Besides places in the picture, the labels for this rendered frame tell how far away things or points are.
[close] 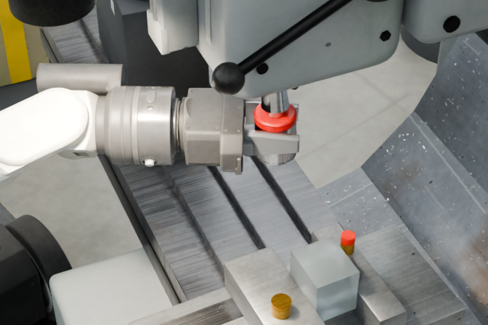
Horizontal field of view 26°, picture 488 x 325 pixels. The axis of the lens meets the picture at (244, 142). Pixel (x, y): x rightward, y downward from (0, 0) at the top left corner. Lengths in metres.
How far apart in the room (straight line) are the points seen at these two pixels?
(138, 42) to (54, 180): 1.47
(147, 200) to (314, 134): 1.62
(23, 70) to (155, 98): 2.04
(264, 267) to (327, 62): 0.28
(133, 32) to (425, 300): 0.54
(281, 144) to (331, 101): 1.97
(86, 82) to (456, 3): 0.42
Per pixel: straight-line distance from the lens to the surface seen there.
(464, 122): 1.45
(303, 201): 1.41
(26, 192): 2.88
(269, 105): 1.14
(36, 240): 1.91
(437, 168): 1.47
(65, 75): 1.19
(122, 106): 1.15
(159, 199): 1.42
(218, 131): 1.13
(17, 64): 3.16
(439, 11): 1.02
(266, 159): 1.18
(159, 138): 1.14
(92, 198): 2.83
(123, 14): 1.43
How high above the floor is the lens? 1.95
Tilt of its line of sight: 41 degrees down
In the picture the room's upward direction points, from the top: straight up
